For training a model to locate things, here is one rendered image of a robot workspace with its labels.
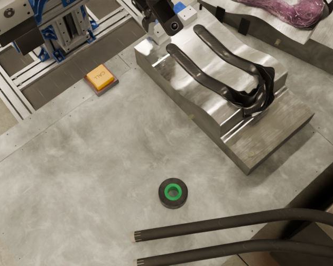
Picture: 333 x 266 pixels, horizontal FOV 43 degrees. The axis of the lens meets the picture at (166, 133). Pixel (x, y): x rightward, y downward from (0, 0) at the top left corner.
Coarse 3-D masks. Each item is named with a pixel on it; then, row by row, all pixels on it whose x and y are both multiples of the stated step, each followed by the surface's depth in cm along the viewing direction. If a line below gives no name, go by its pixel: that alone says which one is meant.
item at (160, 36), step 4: (156, 20) 125; (156, 24) 123; (160, 24) 123; (156, 28) 123; (160, 28) 123; (156, 32) 123; (160, 32) 123; (164, 32) 123; (152, 36) 127; (156, 36) 123; (160, 36) 123; (164, 36) 125; (168, 36) 127; (156, 40) 126; (160, 40) 125; (164, 40) 127; (160, 44) 128
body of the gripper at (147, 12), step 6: (132, 0) 115; (138, 0) 111; (144, 0) 111; (150, 0) 105; (168, 0) 112; (138, 6) 115; (144, 6) 111; (144, 12) 112; (150, 12) 110; (150, 18) 112
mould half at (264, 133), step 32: (192, 32) 129; (224, 32) 130; (160, 64) 125; (224, 64) 124; (192, 96) 119; (288, 96) 123; (224, 128) 115; (256, 128) 119; (288, 128) 119; (256, 160) 115
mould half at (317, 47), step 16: (208, 0) 139; (224, 0) 139; (288, 0) 134; (224, 16) 139; (240, 16) 135; (256, 16) 131; (272, 16) 131; (256, 32) 137; (272, 32) 132; (288, 32) 130; (304, 32) 131; (320, 32) 126; (288, 48) 134; (304, 48) 130; (320, 48) 126; (320, 64) 132
